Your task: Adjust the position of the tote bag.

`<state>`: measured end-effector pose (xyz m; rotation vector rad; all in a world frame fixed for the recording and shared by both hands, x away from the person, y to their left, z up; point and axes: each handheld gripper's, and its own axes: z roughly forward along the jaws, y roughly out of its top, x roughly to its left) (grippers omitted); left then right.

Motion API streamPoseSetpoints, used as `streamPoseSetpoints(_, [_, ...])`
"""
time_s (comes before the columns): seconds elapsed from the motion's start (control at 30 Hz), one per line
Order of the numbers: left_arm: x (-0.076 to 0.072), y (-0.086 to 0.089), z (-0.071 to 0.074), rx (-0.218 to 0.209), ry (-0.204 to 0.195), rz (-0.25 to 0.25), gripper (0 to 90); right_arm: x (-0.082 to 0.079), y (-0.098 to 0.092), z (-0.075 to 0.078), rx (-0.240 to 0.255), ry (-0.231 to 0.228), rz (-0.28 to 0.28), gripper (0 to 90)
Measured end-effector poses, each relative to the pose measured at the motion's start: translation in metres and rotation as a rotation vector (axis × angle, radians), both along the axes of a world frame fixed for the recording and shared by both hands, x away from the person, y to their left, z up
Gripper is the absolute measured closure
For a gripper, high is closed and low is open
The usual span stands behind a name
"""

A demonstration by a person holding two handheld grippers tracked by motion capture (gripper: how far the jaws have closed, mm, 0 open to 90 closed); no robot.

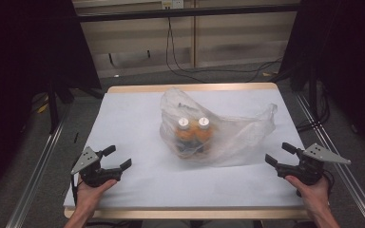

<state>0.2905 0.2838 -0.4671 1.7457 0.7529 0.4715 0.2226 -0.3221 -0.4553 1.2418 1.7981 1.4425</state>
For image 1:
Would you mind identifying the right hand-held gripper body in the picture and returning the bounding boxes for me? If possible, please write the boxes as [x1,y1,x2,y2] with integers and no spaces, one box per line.
[276,142,352,187]

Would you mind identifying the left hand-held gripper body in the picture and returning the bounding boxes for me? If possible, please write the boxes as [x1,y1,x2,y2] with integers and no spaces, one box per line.
[70,145,122,188]

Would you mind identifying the clear plastic bag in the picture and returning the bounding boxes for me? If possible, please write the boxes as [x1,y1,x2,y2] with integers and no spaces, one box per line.
[159,87,279,168]

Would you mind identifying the person's left hand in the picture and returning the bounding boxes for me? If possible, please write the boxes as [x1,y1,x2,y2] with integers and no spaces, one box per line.
[76,178,119,217]

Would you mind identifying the person's right hand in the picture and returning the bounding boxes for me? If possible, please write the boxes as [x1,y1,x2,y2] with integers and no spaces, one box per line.
[284,175,331,217]

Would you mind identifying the white table mat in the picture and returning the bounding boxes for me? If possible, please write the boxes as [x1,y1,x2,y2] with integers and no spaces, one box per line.
[63,89,306,210]

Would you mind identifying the black metal stand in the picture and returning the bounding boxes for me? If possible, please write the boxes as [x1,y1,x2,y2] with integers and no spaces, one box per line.
[46,80,61,136]

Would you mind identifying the black curtain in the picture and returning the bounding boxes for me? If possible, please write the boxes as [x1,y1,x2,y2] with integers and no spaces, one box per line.
[279,0,365,161]
[0,0,103,205]

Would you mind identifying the black horizontal bar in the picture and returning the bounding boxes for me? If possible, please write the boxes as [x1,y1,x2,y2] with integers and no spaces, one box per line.
[75,3,302,23]

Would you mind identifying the aluminium floor rail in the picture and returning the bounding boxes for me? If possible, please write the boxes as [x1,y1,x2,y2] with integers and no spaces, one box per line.
[5,104,72,228]
[294,91,365,228]

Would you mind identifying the white wall socket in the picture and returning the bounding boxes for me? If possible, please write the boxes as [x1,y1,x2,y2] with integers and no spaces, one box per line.
[161,0,184,10]

